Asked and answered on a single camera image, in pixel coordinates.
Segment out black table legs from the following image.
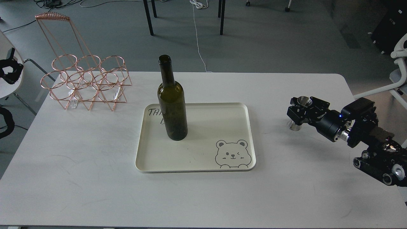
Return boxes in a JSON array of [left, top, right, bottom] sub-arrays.
[[143, 0, 226, 36]]

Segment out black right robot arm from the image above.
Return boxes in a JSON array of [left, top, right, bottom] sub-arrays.
[[287, 96, 406, 187]]

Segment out white floor cable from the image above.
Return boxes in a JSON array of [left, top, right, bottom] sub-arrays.
[[190, 0, 213, 73]]

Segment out dark green wine bottle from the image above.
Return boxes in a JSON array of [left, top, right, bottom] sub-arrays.
[[157, 54, 188, 141]]

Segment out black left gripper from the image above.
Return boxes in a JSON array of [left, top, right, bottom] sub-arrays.
[[0, 48, 24, 85]]

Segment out black cables on floor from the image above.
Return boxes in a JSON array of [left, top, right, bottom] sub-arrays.
[[3, 0, 143, 33]]

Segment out black box background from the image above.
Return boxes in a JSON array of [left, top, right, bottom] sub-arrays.
[[371, 0, 407, 54]]

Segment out cream bear serving tray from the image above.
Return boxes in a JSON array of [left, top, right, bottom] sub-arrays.
[[135, 103, 256, 173]]

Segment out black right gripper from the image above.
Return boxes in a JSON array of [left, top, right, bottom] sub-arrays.
[[287, 97, 348, 142]]

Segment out copper wire bottle rack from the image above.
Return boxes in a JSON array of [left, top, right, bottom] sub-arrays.
[[35, 12, 132, 111]]

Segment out steel double jigger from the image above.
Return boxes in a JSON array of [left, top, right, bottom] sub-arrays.
[[288, 96, 312, 131]]

